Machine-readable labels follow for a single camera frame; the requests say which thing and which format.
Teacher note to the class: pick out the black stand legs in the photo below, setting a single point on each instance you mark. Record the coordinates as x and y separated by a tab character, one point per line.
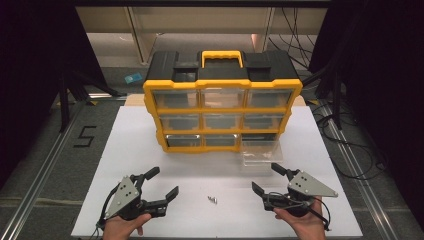
71	90

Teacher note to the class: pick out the person's left hand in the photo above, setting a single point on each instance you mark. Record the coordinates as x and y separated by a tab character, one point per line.
120	228

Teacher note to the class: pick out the small silver screw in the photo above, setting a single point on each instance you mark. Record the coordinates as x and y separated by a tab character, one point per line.
210	198
215	200

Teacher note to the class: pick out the group of clear organizer drawers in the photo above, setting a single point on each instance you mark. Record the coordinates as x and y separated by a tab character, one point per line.
176	99

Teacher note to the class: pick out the person's right hand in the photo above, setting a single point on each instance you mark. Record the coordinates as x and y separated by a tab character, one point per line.
306	226

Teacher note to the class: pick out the beige shelf unit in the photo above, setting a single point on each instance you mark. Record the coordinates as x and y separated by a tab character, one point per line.
200	30

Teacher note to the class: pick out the yellow and black organizer cabinet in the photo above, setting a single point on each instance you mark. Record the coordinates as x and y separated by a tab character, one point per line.
220	83

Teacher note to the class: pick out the clear plastic drawer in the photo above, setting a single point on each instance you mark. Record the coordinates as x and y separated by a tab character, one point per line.
261	153

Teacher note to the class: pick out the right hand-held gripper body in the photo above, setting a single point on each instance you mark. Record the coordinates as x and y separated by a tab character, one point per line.
308	186

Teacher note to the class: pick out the aluminium floor rail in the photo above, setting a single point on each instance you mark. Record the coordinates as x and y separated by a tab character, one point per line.
360	173
43	173

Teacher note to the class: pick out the small blue packet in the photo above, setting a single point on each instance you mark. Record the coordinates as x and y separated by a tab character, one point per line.
133	78

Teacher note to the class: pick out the black curtain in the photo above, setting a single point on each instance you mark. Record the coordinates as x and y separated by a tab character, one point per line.
383	66
30	66

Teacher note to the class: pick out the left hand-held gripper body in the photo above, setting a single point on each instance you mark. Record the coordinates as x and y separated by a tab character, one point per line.
125	196

